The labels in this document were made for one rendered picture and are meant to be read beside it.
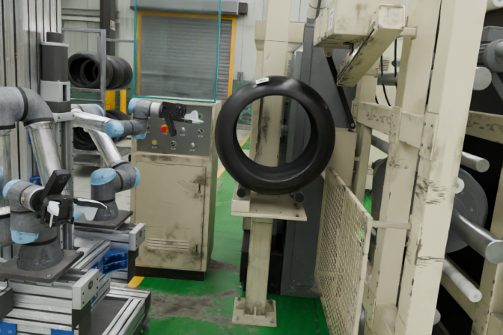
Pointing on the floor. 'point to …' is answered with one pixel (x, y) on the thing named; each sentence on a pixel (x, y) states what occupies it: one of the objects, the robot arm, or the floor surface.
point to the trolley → (105, 70)
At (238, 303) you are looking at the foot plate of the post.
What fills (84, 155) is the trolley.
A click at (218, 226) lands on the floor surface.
